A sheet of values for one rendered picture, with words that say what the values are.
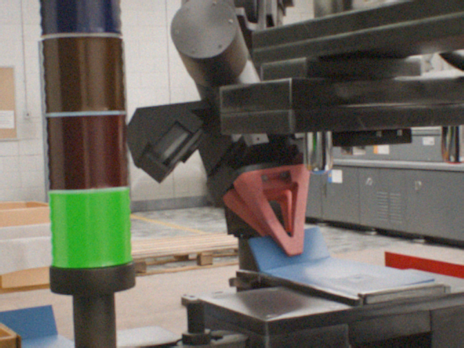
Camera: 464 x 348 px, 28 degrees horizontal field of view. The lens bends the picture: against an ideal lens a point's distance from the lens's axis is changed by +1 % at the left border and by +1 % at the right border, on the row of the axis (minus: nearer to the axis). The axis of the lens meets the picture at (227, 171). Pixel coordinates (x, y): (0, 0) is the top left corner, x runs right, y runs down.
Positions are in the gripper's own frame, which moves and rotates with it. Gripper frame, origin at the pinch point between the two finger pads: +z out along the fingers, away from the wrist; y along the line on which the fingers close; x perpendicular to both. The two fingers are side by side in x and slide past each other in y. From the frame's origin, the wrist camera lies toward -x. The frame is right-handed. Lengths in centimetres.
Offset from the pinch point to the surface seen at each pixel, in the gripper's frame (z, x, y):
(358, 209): -223, 473, -636
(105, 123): 2.1, -25.5, 30.8
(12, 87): -555, 261, -901
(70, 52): -0.9, -26.6, 32.1
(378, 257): -11, 43, -48
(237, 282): 1.7, -5.6, -0.7
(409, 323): 11.0, -0.5, 12.1
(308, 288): 5.8, -4.6, 7.9
